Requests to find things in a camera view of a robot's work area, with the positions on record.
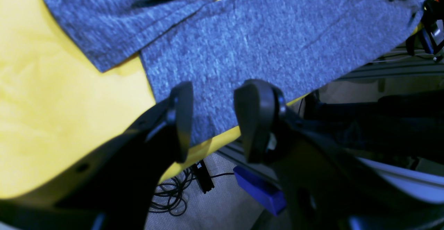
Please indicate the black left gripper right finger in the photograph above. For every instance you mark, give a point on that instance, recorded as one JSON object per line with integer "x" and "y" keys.
{"x": 270, "y": 130}

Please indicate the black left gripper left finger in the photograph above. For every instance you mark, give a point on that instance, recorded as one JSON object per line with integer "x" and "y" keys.
{"x": 163, "y": 132}

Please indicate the grey long-sleeve T-shirt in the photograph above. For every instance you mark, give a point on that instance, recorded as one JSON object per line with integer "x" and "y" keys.
{"x": 297, "y": 45}

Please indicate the blue plastic block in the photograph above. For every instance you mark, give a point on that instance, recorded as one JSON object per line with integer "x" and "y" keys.
{"x": 265, "y": 193}

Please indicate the yellow table cloth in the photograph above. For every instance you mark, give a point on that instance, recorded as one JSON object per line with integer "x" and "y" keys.
{"x": 55, "y": 105}

